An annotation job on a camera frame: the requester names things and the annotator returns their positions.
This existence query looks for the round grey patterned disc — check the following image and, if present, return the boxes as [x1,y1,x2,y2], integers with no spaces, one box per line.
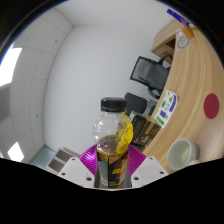
[175,30,191,50]

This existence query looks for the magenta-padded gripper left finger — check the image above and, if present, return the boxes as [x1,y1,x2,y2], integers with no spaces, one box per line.
[57,144,98,188]

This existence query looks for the black office chair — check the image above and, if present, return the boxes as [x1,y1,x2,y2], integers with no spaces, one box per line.
[123,91,158,118]

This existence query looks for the ceiling light panel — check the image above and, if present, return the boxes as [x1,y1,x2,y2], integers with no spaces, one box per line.
[0,47,23,88]
[7,141,25,163]

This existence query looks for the clear black-capped drink bottle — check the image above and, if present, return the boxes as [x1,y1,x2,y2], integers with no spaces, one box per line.
[92,96,135,190]

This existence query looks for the wide dark brown box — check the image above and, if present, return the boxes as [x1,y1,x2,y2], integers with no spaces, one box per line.
[129,113,149,141]

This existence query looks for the white printed leaflet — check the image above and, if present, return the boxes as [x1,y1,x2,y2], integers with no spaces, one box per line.
[153,89,179,130]

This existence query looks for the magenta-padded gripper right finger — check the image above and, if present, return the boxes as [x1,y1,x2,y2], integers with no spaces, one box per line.
[128,145,169,188]

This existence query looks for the white ceramic mug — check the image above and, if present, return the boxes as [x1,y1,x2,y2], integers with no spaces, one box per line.
[166,138,201,172]

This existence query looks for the purple standing box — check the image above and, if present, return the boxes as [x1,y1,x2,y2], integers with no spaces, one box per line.
[166,8,191,28]

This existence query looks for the wooden side desk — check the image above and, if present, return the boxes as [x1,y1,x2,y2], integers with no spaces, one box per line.
[150,19,188,61]

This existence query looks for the grey mesh office chair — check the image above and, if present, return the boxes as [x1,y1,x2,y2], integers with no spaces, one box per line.
[129,54,173,99]

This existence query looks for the small dark brown box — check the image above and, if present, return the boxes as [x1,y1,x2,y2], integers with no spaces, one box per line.
[131,141,148,154]

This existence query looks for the flat round red coaster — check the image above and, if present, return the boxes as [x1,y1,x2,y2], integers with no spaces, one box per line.
[203,92,221,120]

